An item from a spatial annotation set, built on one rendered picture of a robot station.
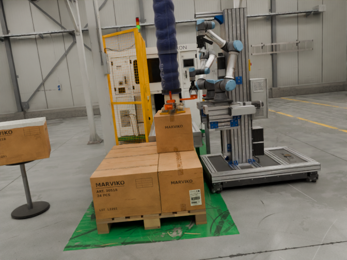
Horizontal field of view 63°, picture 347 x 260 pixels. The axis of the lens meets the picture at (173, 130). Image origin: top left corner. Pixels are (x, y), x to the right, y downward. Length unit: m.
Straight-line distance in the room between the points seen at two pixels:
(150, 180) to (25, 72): 11.41
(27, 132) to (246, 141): 2.44
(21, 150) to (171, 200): 1.64
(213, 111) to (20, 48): 11.25
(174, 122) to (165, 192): 0.81
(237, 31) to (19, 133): 2.58
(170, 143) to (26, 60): 10.98
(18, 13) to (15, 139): 10.79
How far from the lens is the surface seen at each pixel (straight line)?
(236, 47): 3.18
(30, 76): 13.48
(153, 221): 2.74
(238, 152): 3.58
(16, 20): 13.80
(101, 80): 4.48
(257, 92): 3.49
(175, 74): 3.23
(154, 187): 2.60
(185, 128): 3.06
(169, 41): 3.22
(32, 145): 3.31
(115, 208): 2.71
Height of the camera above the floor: 1.36
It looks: 11 degrees down
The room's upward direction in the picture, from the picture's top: 5 degrees counter-clockwise
